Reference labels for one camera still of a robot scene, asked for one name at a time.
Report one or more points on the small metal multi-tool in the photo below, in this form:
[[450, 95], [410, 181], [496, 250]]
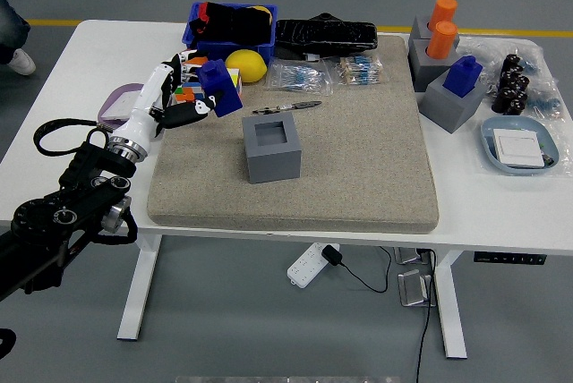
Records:
[[291, 107]]

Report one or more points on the black cloth gloves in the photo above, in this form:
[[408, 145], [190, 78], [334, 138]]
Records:
[[233, 22]]

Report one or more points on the blue plastic bin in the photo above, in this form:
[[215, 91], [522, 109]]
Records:
[[237, 48]]

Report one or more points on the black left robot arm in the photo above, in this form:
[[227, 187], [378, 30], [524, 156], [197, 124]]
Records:
[[53, 217]]

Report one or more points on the person's shoe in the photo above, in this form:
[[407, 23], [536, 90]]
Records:
[[22, 63]]

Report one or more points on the white switch panel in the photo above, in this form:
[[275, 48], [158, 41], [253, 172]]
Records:
[[519, 148], [118, 105]]

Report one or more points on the blue square seal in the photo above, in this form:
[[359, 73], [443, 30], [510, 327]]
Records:
[[221, 87], [463, 76]]

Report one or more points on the grey seal holder block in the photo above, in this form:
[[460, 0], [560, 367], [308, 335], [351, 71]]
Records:
[[447, 110], [273, 164], [418, 29], [425, 72]]

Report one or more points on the light blue tray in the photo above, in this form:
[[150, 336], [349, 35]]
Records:
[[490, 141]]

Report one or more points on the dark cylinder capacitor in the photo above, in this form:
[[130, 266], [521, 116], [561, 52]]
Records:
[[522, 83], [498, 106], [506, 92], [515, 108], [512, 62], [509, 77], [520, 97]]

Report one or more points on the clear bag of resistors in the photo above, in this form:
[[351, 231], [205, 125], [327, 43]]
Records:
[[297, 76], [358, 70]]

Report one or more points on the white power strip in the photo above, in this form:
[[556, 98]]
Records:
[[306, 266]]

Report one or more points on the orange cylinder seal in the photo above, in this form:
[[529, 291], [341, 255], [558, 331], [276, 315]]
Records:
[[444, 9], [442, 40]]

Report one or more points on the black table control panel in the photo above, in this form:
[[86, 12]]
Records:
[[510, 258]]

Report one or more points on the person's leg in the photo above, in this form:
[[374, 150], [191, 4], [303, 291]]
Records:
[[11, 29]]

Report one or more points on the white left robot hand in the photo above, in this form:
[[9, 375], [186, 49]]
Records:
[[143, 108]]

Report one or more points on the small green circuit part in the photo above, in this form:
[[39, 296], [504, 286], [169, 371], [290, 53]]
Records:
[[549, 159]]

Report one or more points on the metal floor bracket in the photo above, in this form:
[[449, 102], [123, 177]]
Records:
[[414, 289], [409, 255]]

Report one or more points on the clear bag of blue parts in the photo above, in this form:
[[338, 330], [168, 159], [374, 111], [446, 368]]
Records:
[[544, 96]]

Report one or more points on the black wrapped keyboard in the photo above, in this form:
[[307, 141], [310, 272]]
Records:
[[327, 36]]

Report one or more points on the purple tray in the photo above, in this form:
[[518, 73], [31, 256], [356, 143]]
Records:
[[109, 123]]

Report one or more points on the white table leg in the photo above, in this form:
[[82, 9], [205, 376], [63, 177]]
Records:
[[139, 293], [450, 311]]

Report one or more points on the yellow item in bin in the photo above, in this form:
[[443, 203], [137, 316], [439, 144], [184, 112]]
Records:
[[264, 10]]

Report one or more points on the yellow lemon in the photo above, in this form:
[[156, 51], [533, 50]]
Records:
[[248, 65]]

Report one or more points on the black plug adapter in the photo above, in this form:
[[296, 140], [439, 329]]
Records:
[[332, 255]]

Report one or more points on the grey-brown mat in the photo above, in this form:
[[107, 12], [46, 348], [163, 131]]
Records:
[[349, 168]]

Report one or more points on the orange fruit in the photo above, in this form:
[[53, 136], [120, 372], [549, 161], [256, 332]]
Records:
[[199, 61]]

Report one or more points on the colourful puzzle cube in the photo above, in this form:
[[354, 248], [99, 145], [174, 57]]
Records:
[[185, 96], [236, 79]]

